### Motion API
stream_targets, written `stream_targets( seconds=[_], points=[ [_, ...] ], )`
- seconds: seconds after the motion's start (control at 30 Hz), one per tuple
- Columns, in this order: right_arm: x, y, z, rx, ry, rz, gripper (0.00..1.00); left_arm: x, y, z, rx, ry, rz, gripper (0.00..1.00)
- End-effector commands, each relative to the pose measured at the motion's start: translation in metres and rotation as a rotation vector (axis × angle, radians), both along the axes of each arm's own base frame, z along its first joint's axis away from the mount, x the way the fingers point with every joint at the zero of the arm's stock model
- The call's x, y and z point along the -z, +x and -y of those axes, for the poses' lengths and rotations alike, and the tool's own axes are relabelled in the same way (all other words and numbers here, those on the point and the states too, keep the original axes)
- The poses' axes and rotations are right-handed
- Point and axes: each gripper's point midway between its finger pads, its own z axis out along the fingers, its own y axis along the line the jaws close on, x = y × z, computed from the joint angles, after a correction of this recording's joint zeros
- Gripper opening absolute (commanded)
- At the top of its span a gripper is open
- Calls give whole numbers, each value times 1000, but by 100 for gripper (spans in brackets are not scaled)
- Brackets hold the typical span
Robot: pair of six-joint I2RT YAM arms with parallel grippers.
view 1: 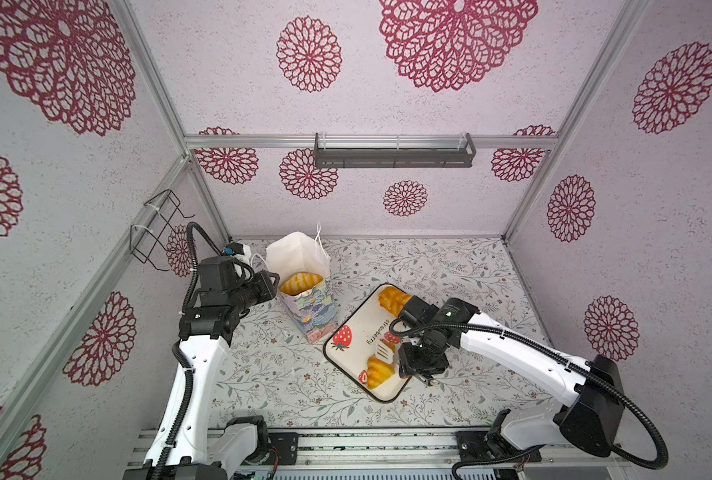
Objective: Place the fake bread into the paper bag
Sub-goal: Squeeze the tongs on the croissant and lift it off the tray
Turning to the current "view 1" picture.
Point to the white floral paper bag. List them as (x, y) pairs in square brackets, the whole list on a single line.
[(314, 311)]

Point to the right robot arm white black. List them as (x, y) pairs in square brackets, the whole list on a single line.
[(579, 413)]

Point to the black wall shelf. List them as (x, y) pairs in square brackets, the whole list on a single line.
[(461, 155)]

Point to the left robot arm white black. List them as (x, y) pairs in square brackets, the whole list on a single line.
[(180, 449)]

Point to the black wire wall rack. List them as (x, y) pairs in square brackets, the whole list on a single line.
[(147, 239)]

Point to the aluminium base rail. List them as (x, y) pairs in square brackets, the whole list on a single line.
[(428, 453)]

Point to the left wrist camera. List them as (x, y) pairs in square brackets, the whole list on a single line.
[(238, 250)]

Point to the long twisted fake bread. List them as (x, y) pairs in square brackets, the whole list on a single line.
[(393, 298)]

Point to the white strawberry tray black rim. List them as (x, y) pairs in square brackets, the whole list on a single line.
[(354, 342)]

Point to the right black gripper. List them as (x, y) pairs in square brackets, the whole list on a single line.
[(407, 363)]

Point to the large fake croissant bottom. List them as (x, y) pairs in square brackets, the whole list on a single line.
[(378, 372)]

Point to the white plastic steel tongs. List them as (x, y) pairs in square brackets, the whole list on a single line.
[(387, 352)]

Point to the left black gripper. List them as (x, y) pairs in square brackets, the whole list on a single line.
[(267, 290)]

